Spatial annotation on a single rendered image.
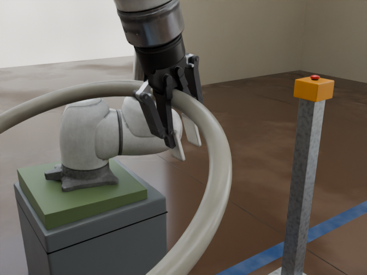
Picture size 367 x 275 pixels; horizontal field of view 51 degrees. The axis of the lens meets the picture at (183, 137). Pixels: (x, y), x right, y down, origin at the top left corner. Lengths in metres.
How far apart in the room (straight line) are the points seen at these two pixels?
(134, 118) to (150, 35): 0.69
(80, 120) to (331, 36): 6.77
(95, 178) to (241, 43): 5.83
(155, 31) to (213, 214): 0.26
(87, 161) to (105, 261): 0.32
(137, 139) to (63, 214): 0.32
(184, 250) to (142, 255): 0.95
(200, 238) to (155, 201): 0.86
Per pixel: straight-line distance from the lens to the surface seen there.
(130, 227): 1.28
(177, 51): 0.58
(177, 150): 0.70
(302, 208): 1.95
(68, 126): 1.23
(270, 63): 7.50
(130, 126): 1.23
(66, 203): 1.21
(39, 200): 1.24
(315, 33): 7.89
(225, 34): 6.68
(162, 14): 0.55
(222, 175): 0.48
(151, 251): 1.38
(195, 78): 0.67
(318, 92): 1.72
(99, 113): 1.22
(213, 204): 0.45
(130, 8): 0.54
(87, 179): 1.28
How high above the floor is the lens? 1.43
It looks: 20 degrees down
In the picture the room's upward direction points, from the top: straight up
